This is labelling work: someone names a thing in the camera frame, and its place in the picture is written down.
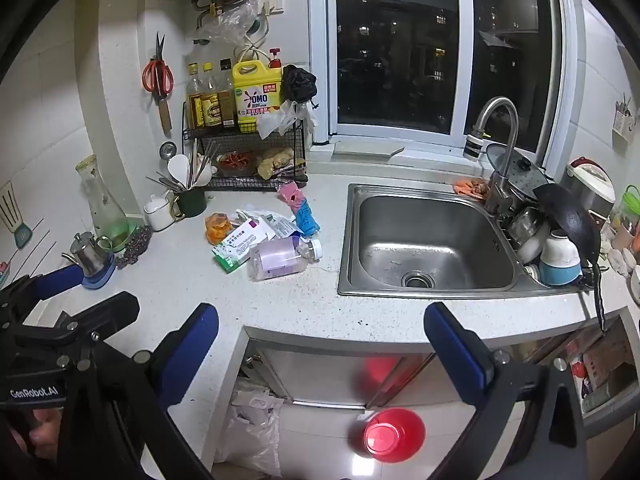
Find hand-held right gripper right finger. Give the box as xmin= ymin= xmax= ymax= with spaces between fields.
xmin=424 ymin=301 xmax=588 ymax=480

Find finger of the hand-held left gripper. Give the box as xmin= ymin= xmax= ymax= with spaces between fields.
xmin=0 ymin=264 xmax=85 ymax=311
xmin=25 ymin=292 xmax=140 ymax=348

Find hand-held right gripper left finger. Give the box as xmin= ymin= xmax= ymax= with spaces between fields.
xmin=75 ymin=303 xmax=221 ymax=480

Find green white medicine box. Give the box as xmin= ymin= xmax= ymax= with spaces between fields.
xmin=211 ymin=232 xmax=256 ymax=275

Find orange snack packet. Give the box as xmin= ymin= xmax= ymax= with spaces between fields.
xmin=205 ymin=212 xmax=233 ymax=245

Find red plastic bin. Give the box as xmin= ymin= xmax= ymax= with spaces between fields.
xmin=363 ymin=407 xmax=427 ymax=464

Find purple white medicine box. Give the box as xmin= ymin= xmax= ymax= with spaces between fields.
xmin=230 ymin=215 xmax=276 ymax=243

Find person's left hand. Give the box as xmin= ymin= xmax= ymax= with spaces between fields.
xmin=20 ymin=407 xmax=66 ymax=458

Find blue saucer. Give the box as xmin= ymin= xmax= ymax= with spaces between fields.
xmin=80 ymin=255 xmax=117 ymax=290

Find small steel teapot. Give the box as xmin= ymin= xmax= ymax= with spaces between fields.
xmin=62 ymin=231 xmax=115 ymax=278

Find steel wool scrubber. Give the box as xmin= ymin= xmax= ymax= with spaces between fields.
xmin=116 ymin=224 xmax=153 ymax=267

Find glass carafe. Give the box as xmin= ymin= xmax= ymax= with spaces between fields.
xmin=75 ymin=154 xmax=132 ymax=253

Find white slotted spatula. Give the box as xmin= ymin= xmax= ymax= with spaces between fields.
xmin=0 ymin=180 xmax=33 ymax=251

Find green plastic dish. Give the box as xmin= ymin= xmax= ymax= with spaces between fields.
xmin=107 ymin=217 xmax=139 ymax=253

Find stainless steel sink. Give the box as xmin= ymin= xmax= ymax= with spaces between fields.
xmin=337 ymin=183 xmax=591 ymax=297

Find large white plastic bag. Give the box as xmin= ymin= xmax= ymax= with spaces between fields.
xmin=212 ymin=377 xmax=286 ymax=478

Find white lidded ceramic pot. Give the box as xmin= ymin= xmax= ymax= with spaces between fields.
xmin=144 ymin=192 xmax=175 ymax=232

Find steel cabinet door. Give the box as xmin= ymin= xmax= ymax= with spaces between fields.
xmin=245 ymin=337 xmax=436 ymax=408

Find blue white bowl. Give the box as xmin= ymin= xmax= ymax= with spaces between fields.
xmin=537 ymin=228 xmax=583 ymax=287

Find steel pot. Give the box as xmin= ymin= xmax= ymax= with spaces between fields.
xmin=505 ymin=205 xmax=543 ymax=248

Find orange cloth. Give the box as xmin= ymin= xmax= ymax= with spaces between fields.
xmin=452 ymin=176 xmax=491 ymax=197

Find blue scrub brush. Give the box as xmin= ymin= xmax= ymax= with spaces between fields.
xmin=292 ymin=199 xmax=321 ymax=237

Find printed cardboard box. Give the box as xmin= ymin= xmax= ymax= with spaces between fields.
xmin=582 ymin=330 xmax=638 ymax=396

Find bundle of chopsticks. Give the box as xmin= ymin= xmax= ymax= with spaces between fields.
xmin=186 ymin=140 xmax=219 ymax=192

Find white ceramic spoon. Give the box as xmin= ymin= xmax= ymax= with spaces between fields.
xmin=167 ymin=154 xmax=191 ymax=181

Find black wok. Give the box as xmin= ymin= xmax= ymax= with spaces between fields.
xmin=532 ymin=182 xmax=608 ymax=333

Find box of red chilies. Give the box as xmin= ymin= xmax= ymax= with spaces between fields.
xmin=218 ymin=151 xmax=256 ymax=177

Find glass pot lid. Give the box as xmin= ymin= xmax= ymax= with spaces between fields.
xmin=486 ymin=142 xmax=556 ymax=196

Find ginger root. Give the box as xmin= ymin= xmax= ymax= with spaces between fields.
xmin=256 ymin=147 xmax=296 ymax=180

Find white rice cooker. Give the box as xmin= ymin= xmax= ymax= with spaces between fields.
xmin=560 ymin=156 xmax=617 ymax=218

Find grey flat board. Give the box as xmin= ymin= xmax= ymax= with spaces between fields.
xmin=332 ymin=142 xmax=406 ymax=158

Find crumpled white plastic bag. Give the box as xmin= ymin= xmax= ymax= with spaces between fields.
xmin=257 ymin=100 xmax=316 ymax=141

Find green lidded container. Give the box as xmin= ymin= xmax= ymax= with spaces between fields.
xmin=617 ymin=185 xmax=640 ymax=231

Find dark sauce bottle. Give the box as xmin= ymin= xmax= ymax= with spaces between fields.
xmin=218 ymin=58 xmax=238 ymax=127

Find steel faucet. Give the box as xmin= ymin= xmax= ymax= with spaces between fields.
xmin=462 ymin=96 xmax=521 ymax=216

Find yellow detergent jug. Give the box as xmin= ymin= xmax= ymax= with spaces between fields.
xmin=232 ymin=48 xmax=283 ymax=126

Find black plastic bag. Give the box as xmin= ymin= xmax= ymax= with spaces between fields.
xmin=281 ymin=65 xmax=318 ymax=106

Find white framed window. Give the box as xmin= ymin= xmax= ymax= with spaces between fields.
xmin=307 ymin=0 xmax=576 ymax=158

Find clear plastic bag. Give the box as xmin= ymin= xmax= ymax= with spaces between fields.
xmin=192 ymin=0 xmax=261 ymax=46

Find metal cutlery handles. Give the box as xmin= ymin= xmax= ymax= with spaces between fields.
xmin=145 ymin=171 xmax=187 ymax=195

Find black wire rack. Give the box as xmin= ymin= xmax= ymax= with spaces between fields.
xmin=181 ymin=102 xmax=308 ymax=191

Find red handled scissors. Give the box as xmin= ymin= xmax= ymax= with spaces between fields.
xmin=142 ymin=32 xmax=175 ymax=98

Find wall chopstick holder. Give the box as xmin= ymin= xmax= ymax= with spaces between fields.
xmin=612 ymin=92 xmax=638 ymax=148

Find white power cable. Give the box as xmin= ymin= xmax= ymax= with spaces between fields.
xmin=235 ymin=12 xmax=273 ymax=63

